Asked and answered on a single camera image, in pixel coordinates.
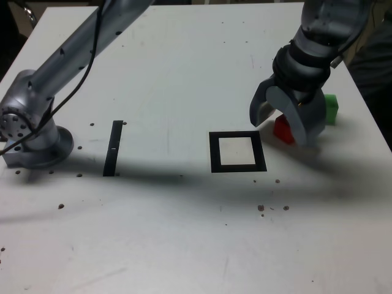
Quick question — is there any green cube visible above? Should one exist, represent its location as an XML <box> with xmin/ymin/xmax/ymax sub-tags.
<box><xmin>323</xmin><ymin>94</ymin><xmax>339</xmax><ymax>126</ymax></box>

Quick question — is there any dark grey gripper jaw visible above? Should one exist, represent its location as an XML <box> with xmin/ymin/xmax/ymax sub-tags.
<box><xmin>249</xmin><ymin>76</ymin><xmax>278</xmax><ymax>128</ymax></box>

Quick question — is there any black tape strip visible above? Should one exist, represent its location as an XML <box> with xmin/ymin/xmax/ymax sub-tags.
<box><xmin>102</xmin><ymin>120</ymin><xmax>124</xmax><ymax>178</ymax></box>

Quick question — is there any person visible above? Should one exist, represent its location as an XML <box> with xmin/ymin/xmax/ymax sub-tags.
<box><xmin>347</xmin><ymin>21</ymin><xmax>392</xmax><ymax>148</ymax></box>

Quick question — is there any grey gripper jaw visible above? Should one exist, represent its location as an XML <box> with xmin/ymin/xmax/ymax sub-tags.
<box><xmin>265</xmin><ymin>85</ymin><xmax>326</xmax><ymax>147</ymax></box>

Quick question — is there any black tape square outline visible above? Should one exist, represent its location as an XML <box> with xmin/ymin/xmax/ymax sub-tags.
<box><xmin>208</xmin><ymin>130</ymin><xmax>268</xmax><ymax>174</ymax></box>

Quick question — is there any red cube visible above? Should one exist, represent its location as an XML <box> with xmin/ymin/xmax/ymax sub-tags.
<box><xmin>273</xmin><ymin>115</ymin><xmax>296</xmax><ymax>145</ymax></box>

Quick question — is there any chrome chair frame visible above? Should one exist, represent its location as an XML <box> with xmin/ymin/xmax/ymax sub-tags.
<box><xmin>23</xmin><ymin>6</ymin><xmax>38</xmax><ymax>25</ymax></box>

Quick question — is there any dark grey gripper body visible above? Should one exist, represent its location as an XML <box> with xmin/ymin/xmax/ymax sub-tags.
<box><xmin>290</xmin><ymin>88</ymin><xmax>323</xmax><ymax>107</ymax></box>

